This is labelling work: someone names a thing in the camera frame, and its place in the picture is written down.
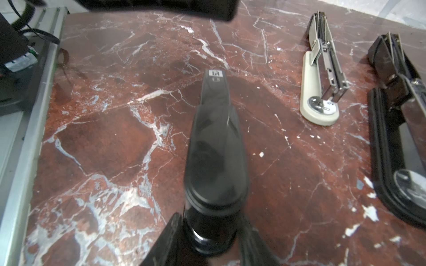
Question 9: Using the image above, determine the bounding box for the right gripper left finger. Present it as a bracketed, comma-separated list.
[140, 213, 184, 266]

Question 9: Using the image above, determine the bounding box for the black stapler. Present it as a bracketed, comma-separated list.
[183, 69, 250, 257]
[367, 33, 426, 228]

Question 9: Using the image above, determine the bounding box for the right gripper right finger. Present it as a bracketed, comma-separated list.
[237, 216, 280, 266]

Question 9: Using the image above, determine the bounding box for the beige stapler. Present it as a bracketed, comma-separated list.
[300, 11, 349, 126]

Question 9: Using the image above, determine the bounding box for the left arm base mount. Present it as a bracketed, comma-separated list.
[1, 16, 38, 116]

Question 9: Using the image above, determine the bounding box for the aluminium front rail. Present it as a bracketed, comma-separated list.
[1, 5, 69, 266]

